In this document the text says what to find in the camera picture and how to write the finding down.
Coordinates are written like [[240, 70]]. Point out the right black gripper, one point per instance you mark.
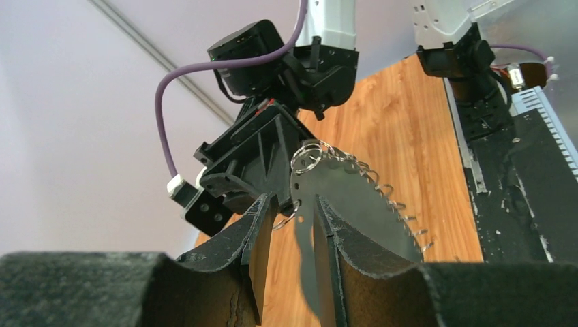
[[253, 156]]

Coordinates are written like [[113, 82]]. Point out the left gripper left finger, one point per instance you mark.
[[218, 283]]

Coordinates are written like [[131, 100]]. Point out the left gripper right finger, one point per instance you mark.
[[361, 283]]

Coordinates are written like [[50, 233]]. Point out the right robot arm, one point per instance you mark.
[[274, 79]]

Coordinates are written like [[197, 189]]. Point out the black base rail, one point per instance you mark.
[[522, 183]]

